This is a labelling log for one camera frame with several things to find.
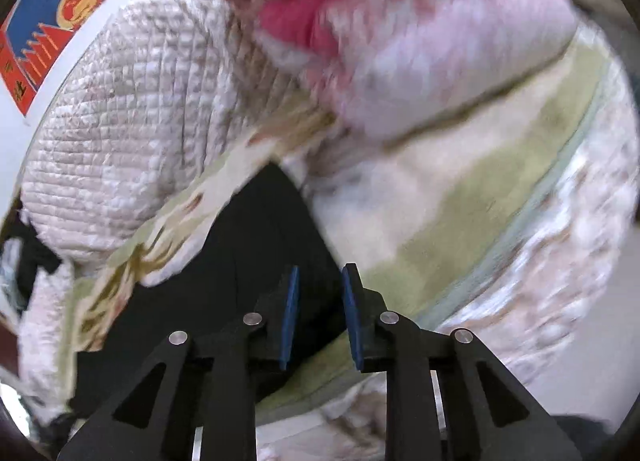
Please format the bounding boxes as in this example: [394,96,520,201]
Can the black pants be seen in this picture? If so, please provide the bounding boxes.
[70,163,346,419]

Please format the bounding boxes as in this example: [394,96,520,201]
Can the floral plush blanket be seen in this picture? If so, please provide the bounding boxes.
[17,20,639,422]

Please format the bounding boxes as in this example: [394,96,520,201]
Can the dark clothes pile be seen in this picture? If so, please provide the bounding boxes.
[1,199,62,319]

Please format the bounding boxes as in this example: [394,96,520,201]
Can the white quilted bedspread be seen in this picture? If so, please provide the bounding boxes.
[20,0,296,263]

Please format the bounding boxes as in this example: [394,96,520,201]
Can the pink floral comforter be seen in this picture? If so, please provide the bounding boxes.
[226,0,578,140]

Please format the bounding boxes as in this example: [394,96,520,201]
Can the red blue wall poster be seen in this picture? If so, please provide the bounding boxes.
[1,0,105,114]

